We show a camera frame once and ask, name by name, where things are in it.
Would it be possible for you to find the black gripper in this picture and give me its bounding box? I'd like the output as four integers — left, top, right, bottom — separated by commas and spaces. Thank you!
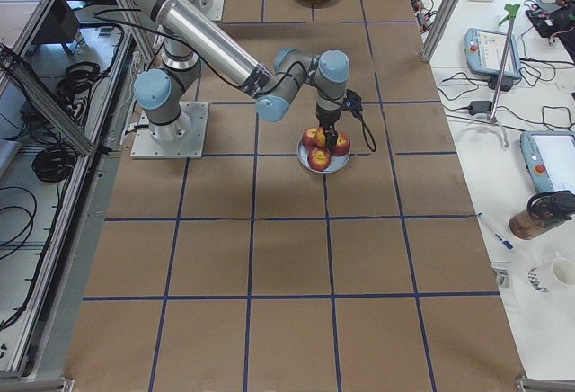
315, 93, 363, 151

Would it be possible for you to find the yellow red apple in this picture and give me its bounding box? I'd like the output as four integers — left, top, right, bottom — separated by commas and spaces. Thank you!
314, 127, 327, 150

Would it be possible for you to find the red apple on plate far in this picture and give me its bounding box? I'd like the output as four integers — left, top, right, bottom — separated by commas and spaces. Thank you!
301, 127, 318, 148

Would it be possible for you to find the red apple on plate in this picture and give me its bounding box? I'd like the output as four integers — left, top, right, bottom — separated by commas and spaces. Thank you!
332, 132, 351, 157
301, 127, 318, 148
307, 147, 332, 172

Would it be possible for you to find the red apple on plate middle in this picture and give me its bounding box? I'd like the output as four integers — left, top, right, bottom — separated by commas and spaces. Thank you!
332, 132, 351, 157

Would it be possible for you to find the red apple on plate outer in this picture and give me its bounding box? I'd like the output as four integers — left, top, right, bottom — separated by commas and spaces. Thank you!
307, 147, 332, 172

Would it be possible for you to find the light blue plate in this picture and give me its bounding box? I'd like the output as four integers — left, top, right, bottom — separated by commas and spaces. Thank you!
297, 133, 351, 174

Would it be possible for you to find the blue teach pendant far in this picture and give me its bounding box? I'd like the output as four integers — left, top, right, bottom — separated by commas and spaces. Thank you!
464, 28, 521, 82

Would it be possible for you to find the blue teach pendant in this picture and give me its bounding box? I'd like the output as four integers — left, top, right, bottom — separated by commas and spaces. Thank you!
464, 28, 521, 82
519, 131, 574, 193

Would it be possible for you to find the blue white pen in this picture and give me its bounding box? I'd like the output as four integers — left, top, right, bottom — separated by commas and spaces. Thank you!
477, 212, 514, 250

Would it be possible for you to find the green tipped grabber stick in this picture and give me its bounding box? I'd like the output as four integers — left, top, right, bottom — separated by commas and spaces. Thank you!
487, 4, 520, 124

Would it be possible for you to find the blue teach pendant near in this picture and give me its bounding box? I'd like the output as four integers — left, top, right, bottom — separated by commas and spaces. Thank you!
519, 131, 574, 193

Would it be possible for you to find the brown drink bottle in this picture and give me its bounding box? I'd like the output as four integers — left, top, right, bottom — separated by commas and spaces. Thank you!
509, 190, 574, 240

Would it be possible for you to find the white mug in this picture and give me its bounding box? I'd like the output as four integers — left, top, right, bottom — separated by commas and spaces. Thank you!
527, 257, 574, 293

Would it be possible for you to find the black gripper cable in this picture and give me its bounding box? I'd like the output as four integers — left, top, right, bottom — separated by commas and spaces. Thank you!
354, 106, 377, 154

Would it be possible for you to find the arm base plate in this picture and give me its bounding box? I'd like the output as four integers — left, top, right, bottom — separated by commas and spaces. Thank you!
130, 102, 209, 159
197, 0, 225, 22

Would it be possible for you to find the aluminium frame post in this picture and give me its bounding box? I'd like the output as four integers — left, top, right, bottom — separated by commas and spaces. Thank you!
419, 0, 477, 63

